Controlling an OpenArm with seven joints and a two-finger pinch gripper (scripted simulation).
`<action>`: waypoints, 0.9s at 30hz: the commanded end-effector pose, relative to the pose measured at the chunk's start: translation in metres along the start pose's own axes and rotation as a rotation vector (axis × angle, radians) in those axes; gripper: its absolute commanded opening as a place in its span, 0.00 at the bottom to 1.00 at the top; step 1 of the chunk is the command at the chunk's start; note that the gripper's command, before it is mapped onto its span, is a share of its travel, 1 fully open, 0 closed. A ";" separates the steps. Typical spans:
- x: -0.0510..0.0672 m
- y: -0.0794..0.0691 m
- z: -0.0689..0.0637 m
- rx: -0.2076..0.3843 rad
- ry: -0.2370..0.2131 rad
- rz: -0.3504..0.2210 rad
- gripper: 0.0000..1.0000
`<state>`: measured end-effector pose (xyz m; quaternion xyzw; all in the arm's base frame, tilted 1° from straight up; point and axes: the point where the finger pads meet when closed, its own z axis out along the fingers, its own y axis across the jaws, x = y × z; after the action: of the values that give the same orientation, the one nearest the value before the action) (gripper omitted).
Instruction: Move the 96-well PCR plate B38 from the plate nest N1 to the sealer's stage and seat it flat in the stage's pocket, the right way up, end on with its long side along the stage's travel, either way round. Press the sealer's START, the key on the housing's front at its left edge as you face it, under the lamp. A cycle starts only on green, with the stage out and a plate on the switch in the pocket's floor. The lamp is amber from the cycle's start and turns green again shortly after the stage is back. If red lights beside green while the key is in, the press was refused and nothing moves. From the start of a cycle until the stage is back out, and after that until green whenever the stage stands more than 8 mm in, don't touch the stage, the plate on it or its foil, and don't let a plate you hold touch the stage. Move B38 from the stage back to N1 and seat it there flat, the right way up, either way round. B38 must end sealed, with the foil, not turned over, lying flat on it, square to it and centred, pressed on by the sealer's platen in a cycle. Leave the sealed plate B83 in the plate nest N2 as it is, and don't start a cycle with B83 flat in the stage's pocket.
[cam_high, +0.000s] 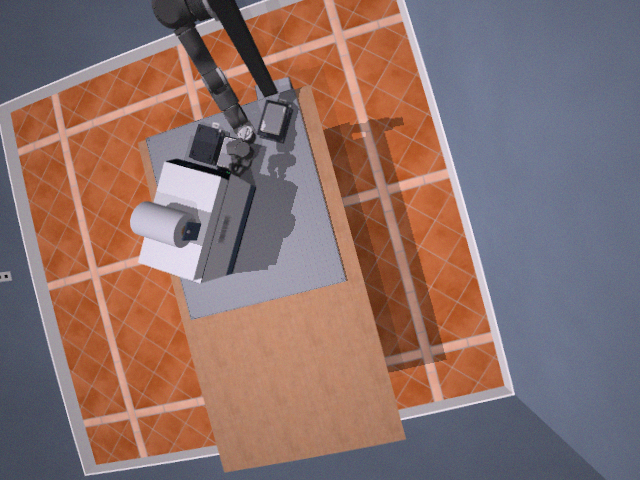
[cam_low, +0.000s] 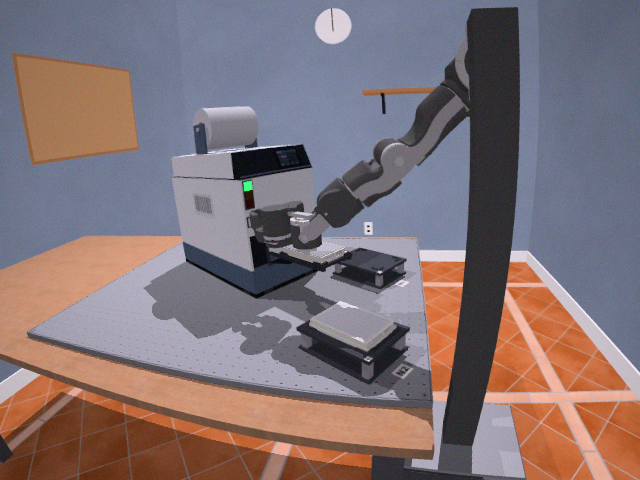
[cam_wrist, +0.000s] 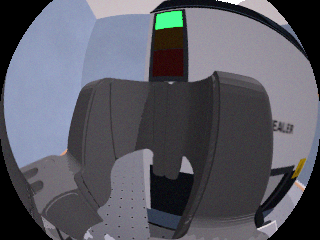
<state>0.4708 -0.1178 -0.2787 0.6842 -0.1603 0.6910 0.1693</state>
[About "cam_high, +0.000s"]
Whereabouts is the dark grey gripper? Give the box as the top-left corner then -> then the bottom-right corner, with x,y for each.
226,127 -> 255,177

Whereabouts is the grey roll on bracket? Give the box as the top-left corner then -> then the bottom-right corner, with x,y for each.
130,201 -> 196,248

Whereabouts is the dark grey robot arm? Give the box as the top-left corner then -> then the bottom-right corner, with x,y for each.
152,0 -> 256,144

